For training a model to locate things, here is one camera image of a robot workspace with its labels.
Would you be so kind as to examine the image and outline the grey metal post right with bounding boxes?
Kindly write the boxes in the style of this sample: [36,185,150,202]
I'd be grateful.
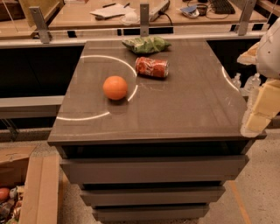
[236,0,256,36]

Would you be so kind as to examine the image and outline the clear sanitizer bottle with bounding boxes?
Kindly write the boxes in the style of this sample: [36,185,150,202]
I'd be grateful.
[243,73,261,93]

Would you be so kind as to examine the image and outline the grey metal post left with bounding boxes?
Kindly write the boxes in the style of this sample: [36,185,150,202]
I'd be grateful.
[29,6,51,44]

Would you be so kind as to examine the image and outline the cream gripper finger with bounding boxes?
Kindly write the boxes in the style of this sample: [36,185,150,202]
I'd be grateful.
[244,79,280,133]
[237,43,259,65]

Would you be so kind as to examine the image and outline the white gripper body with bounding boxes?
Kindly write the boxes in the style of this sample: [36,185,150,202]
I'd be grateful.
[256,17,280,79]

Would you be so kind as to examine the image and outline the white face mask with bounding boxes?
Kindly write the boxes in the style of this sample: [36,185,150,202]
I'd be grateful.
[120,11,139,25]

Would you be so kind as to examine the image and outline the grey metal post middle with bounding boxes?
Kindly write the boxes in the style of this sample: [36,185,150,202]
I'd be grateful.
[140,3,149,37]

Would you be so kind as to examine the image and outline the orange fruit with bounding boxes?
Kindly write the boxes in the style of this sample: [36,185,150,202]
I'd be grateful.
[102,76,128,100]

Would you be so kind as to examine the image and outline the grey drawer cabinet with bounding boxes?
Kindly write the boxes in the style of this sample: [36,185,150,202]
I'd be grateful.
[46,38,268,223]

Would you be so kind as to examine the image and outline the grey metal post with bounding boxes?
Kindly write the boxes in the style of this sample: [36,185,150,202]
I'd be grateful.
[140,3,149,37]
[236,0,256,36]
[29,6,51,44]

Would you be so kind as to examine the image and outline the white paper stack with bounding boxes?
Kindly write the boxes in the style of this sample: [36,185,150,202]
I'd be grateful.
[91,3,134,19]

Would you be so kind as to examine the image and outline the black keyboard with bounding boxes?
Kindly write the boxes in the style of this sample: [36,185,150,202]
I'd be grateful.
[209,0,235,14]

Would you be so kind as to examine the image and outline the green chip bag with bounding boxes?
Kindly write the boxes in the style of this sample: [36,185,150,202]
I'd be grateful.
[122,37,172,54]

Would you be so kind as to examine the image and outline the cardboard box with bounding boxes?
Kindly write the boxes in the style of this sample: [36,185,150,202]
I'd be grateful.
[0,146,60,224]

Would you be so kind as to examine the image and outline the red coke can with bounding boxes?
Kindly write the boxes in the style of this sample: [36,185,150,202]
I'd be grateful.
[135,57,169,79]

